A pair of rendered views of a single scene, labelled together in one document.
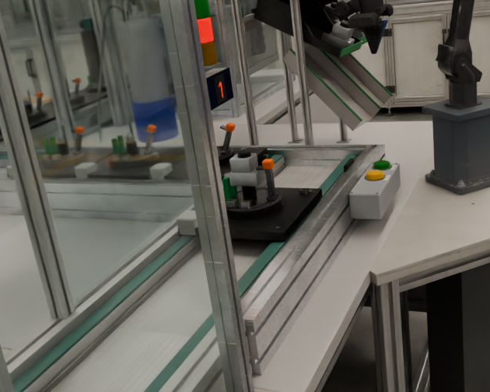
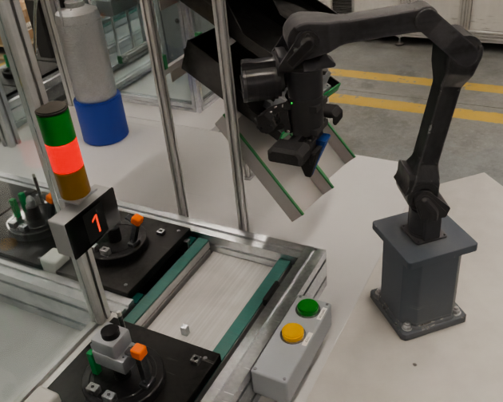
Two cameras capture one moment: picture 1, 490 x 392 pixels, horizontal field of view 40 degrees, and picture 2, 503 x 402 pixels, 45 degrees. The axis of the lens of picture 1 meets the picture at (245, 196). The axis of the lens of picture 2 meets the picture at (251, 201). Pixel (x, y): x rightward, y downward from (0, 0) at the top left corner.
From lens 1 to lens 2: 79 cm
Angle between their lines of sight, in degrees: 14
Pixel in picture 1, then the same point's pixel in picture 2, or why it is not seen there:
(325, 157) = (255, 254)
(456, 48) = (418, 178)
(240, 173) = (104, 356)
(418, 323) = not seen: hidden behind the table
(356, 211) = (259, 389)
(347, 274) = not seen: outside the picture
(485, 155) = (441, 297)
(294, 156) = (220, 244)
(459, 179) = (405, 320)
